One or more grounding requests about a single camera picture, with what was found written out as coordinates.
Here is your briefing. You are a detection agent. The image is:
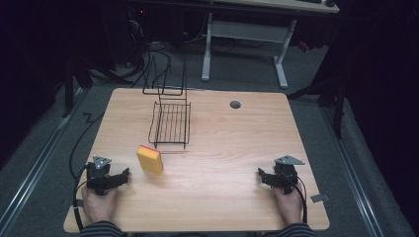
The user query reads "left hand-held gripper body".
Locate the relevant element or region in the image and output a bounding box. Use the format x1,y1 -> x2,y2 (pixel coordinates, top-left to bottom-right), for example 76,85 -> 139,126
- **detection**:
85,155 -> 115,197

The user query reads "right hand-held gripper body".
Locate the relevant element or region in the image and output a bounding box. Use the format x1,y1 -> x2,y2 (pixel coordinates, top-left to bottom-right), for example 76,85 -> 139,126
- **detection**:
272,154 -> 306,196

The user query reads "person's left hand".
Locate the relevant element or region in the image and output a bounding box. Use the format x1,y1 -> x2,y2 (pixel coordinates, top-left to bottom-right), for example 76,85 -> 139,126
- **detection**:
81,185 -> 119,225

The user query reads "person's right hand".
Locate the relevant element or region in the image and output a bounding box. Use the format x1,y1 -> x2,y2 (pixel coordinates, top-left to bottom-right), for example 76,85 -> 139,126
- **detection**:
274,184 -> 304,227

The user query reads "yellow sponge with red side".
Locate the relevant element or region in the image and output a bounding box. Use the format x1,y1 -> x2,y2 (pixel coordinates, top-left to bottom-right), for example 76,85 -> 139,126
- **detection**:
135,144 -> 165,176

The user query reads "black metal stand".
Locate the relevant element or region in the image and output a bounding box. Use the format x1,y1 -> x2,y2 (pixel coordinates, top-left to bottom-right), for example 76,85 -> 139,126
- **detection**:
60,57 -> 95,119
286,63 -> 349,140

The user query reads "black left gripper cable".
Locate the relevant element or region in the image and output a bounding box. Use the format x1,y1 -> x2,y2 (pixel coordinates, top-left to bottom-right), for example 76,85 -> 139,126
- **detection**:
67,112 -> 107,233

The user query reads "metal floor rail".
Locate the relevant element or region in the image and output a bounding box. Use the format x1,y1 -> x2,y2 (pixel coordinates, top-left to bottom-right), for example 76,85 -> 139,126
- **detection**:
319,104 -> 387,237
0,87 -> 87,233

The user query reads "black wire rack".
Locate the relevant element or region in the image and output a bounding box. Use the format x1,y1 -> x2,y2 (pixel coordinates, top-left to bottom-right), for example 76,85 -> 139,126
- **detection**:
141,54 -> 193,151

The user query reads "bundle of black floor cables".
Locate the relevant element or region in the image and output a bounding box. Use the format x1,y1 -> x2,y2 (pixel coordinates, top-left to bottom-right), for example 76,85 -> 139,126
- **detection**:
86,13 -> 174,91

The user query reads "white metal frame desk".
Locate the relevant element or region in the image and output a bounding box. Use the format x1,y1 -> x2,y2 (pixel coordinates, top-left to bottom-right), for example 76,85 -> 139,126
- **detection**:
200,0 -> 341,91

